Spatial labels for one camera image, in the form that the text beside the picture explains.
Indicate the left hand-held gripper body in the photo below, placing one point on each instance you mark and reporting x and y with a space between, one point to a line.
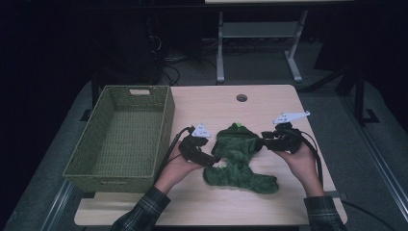
192 147

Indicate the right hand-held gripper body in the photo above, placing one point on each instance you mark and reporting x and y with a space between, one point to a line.
287 141

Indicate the green plush pet garment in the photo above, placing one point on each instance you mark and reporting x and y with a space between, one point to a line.
237 147

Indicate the green woven basket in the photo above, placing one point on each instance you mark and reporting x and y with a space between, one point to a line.
125 138

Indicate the person's left hand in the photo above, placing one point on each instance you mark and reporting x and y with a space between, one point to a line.
176 170

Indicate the person's right hand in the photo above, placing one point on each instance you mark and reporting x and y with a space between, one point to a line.
304 166

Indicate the dark round table grommet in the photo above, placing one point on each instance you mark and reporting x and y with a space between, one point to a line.
241 97

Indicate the black metal stand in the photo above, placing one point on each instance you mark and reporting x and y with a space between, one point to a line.
359 93

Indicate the dark cabinet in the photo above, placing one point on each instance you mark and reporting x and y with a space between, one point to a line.
128 48

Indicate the grey metal frame table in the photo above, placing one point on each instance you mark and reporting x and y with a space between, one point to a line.
256 29

